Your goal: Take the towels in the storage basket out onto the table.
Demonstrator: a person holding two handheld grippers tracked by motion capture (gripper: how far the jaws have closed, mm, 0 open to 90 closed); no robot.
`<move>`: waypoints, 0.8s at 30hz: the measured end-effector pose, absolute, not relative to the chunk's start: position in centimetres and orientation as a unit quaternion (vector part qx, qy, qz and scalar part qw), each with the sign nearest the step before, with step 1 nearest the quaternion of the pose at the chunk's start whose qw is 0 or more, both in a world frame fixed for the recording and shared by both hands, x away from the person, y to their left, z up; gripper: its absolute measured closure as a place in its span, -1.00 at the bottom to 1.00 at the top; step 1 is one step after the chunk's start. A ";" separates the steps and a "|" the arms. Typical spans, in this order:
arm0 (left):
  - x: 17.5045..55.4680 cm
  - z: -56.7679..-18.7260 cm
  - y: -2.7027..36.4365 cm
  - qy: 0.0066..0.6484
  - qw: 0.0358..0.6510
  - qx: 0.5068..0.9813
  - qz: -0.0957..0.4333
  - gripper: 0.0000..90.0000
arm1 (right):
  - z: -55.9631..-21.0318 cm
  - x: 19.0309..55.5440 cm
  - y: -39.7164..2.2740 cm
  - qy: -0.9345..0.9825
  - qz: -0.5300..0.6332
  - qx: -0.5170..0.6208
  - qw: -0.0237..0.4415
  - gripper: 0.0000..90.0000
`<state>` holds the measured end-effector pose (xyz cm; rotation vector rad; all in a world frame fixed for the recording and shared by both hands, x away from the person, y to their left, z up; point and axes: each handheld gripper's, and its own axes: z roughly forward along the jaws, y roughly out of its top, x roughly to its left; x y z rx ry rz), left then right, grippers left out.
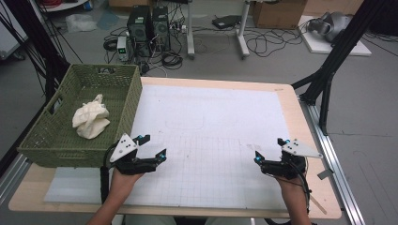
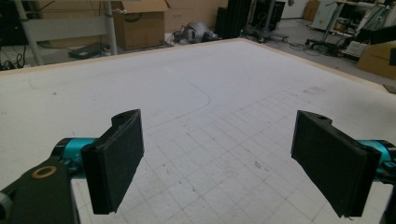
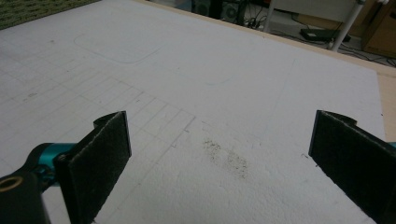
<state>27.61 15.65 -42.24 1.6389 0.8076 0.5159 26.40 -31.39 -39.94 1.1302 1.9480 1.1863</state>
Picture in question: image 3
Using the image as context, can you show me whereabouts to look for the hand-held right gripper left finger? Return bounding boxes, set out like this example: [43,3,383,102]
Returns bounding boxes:
[54,110,133,224]

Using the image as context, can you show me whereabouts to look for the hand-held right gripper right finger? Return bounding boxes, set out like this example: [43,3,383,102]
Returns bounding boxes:
[307,109,396,224]

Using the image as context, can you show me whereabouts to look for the flat black device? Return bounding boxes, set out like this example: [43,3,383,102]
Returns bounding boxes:
[299,27,352,44]

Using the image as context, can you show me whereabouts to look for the white desk leg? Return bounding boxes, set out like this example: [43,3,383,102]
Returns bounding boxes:
[329,0,367,53]
[262,0,278,34]

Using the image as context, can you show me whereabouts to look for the brown cardboard box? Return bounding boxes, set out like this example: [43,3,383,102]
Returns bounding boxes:
[361,0,396,59]

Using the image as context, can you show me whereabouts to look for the white foam mat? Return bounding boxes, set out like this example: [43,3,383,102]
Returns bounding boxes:
[0,0,387,224]

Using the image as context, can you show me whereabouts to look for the green woven basket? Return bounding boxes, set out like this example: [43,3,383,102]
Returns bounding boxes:
[0,0,101,31]

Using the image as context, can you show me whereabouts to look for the black computer tower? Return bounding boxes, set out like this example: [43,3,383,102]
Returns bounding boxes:
[191,0,223,20]
[222,0,250,26]

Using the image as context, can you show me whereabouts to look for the tangle of black floor cables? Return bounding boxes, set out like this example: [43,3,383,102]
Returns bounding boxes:
[242,6,269,31]

